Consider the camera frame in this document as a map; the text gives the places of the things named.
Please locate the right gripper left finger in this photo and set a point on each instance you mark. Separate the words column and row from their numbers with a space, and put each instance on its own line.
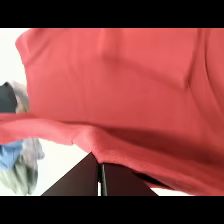
column 80, row 180

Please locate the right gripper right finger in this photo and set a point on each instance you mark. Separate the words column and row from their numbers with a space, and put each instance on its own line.
column 126, row 181

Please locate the red garment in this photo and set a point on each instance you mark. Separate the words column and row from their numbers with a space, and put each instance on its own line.
column 126, row 86

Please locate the grey green garment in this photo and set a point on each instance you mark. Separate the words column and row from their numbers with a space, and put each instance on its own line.
column 23, row 176

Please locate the blue garment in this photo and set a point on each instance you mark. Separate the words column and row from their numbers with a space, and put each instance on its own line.
column 10, row 155

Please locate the black garment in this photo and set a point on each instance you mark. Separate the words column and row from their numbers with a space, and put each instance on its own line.
column 7, row 98

